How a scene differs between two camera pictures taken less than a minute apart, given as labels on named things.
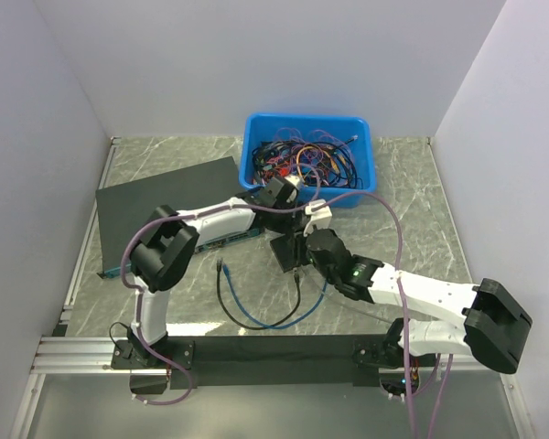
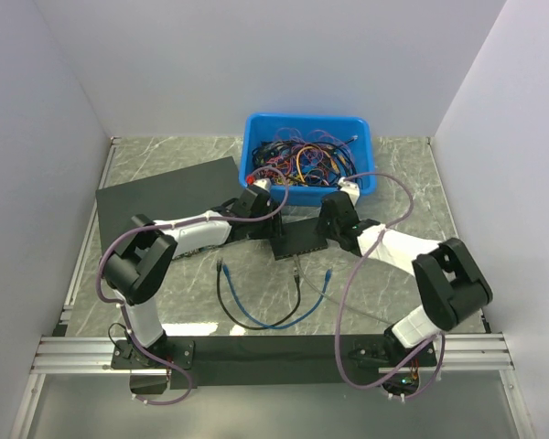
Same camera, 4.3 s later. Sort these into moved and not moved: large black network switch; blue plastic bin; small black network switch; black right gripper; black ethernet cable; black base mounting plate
Moved: small black network switch; black right gripper
Not moved: black ethernet cable; black base mounting plate; blue plastic bin; large black network switch
